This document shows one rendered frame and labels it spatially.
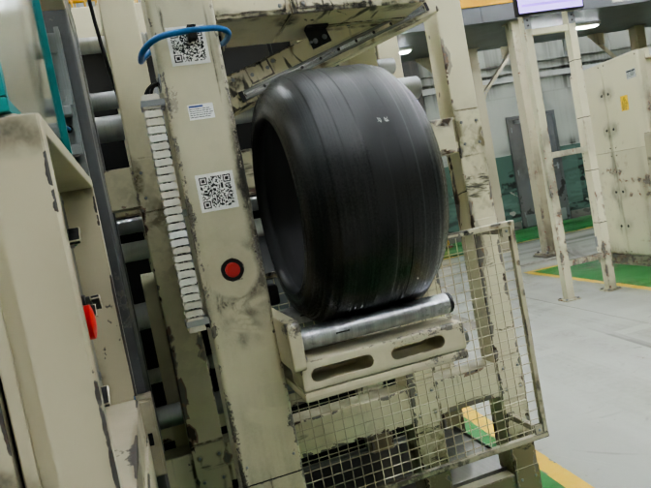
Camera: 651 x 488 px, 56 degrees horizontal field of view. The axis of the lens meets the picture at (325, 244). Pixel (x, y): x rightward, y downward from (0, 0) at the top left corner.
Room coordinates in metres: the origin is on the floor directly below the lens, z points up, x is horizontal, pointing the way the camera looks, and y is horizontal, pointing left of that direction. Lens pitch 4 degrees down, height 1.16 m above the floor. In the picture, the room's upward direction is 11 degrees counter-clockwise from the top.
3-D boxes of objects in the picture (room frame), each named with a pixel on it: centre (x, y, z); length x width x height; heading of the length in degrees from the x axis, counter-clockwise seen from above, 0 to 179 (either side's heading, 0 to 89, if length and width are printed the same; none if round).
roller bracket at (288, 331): (1.32, 0.14, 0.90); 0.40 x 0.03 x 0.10; 17
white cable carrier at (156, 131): (1.23, 0.28, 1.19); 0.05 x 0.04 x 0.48; 17
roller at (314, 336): (1.24, -0.07, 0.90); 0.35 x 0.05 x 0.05; 107
